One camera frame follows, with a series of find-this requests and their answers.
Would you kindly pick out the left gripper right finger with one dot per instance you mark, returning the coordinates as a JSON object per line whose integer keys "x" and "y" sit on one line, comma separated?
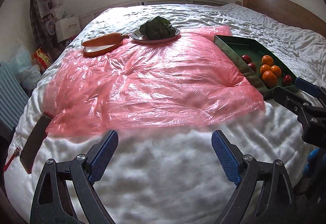
{"x": 276, "y": 203}

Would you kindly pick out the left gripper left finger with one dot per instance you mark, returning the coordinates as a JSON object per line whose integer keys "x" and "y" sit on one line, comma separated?
{"x": 52, "y": 202}

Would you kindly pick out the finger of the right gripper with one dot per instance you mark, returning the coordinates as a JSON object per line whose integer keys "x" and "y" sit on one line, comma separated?
{"x": 312, "y": 90}
{"x": 295, "y": 104}

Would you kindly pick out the small red apple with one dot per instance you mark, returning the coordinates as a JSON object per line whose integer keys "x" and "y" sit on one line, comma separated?
{"x": 287, "y": 80}

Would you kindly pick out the large orange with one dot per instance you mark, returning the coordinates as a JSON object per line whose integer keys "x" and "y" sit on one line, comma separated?
{"x": 269, "y": 79}

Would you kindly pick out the small smooth orange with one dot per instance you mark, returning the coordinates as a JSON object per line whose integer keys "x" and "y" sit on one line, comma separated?
{"x": 276, "y": 71}

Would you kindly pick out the mandarin orange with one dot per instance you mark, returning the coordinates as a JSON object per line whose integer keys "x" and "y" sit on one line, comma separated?
{"x": 267, "y": 60}

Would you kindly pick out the shiny red apple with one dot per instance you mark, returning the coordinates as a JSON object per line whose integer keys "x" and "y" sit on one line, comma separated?
{"x": 252, "y": 66}

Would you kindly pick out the dark red apple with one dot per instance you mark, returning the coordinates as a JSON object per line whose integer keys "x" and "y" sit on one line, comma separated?
{"x": 246, "y": 58}

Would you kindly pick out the green tray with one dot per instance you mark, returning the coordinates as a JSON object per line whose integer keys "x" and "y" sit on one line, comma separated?
{"x": 234, "y": 47}

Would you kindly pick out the black smartphone red case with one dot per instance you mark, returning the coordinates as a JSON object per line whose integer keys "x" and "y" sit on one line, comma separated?
{"x": 34, "y": 142}

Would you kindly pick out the red zipper pull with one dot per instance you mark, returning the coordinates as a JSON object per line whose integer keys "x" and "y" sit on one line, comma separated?
{"x": 15, "y": 154}

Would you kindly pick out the wooden headboard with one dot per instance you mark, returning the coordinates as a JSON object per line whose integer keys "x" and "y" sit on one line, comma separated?
{"x": 289, "y": 13}

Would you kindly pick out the pink plastic sheet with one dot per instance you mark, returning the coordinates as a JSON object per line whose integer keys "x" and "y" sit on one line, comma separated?
{"x": 187, "y": 81}

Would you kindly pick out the light blue suitcase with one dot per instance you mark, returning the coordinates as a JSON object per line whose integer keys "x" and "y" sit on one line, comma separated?
{"x": 13, "y": 98}

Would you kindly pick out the white plastic bag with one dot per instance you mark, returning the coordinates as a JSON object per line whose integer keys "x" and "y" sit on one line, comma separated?
{"x": 30, "y": 77}

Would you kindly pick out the blue plastic bag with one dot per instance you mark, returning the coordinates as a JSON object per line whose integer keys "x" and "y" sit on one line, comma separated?
{"x": 21, "y": 58}

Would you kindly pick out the red yellow snack bag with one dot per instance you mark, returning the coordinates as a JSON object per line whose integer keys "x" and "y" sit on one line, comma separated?
{"x": 40, "y": 58}

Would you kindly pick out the green leafy vegetable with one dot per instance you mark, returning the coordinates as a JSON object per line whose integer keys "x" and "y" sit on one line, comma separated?
{"x": 156, "y": 25}

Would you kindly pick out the orange rimmed white plate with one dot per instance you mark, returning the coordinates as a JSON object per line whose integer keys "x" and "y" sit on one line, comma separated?
{"x": 93, "y": 51}

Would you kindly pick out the plaid hanging cloth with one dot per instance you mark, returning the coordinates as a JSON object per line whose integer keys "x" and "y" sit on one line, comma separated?
{"x": 40, "y": 35}

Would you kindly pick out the black striped white plate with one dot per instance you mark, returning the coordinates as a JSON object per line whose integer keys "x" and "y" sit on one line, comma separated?
{"x": 154, "y": 38}

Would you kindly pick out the white cardboard box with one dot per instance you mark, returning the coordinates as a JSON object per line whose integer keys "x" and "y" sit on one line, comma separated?
{"x": 67, "y": 27}

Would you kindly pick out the small grey fan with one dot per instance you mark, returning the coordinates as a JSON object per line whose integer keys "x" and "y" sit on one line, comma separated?
{"x": 50, "y": 27}

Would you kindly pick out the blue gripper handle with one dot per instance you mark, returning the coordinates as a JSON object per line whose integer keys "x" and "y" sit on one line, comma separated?
{"x": 311, "y": 163}

